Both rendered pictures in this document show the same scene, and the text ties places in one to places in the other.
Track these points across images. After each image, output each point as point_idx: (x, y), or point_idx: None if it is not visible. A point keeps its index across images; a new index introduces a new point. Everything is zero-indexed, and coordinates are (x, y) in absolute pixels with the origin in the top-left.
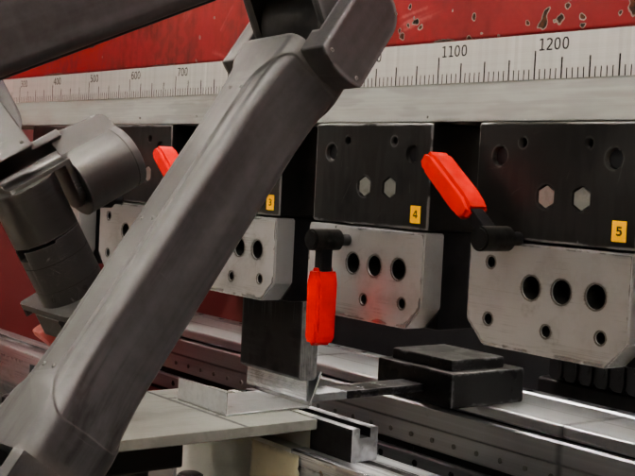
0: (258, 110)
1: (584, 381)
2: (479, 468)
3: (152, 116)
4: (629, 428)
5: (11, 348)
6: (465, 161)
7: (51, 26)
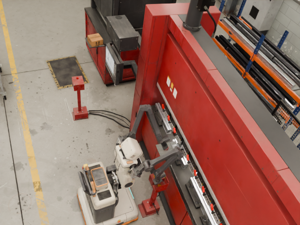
0: (173, 159)
1: None
2: None
3: (174, 120)
4: None
5: (160, 114)
6: None
7: (162, 160)
